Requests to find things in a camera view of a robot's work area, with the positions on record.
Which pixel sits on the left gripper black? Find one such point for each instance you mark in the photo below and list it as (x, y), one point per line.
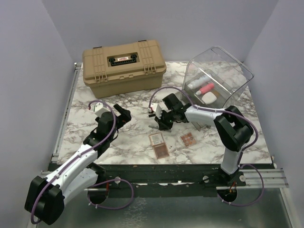
(124, 117)

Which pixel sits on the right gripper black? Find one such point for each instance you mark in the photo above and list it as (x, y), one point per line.
(163, 125)

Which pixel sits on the tan plastic toolbox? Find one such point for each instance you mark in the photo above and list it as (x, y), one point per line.
(121, 69)

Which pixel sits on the white egg-shaped sponge case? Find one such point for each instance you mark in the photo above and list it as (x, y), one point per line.
(209, 98)

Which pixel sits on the white spray bottle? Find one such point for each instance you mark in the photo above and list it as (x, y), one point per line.
(198, 82)

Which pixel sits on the clear acrylic makeup organizer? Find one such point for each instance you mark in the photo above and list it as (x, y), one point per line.
(228, 74)

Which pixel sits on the pink tube with white cap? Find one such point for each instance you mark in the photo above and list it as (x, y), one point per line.
(205, 89)

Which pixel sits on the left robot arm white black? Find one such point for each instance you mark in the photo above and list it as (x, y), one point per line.
(47, 196)

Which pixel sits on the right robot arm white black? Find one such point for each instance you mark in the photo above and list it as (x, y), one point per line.
(234, 130)

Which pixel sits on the labelled compact box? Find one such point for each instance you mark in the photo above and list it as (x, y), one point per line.
(156, 139)

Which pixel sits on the rose gold clear compact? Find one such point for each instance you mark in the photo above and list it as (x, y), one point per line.
(161, 151)

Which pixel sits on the orange eyeshadow palette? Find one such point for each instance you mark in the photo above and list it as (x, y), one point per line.
(188, 140)

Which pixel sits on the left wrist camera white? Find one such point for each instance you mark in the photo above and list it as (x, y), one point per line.
(98, 108)

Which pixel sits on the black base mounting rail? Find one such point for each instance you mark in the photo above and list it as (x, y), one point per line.
(162, 181)

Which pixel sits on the aluminium frame rail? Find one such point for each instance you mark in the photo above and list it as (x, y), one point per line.
(56, 150)

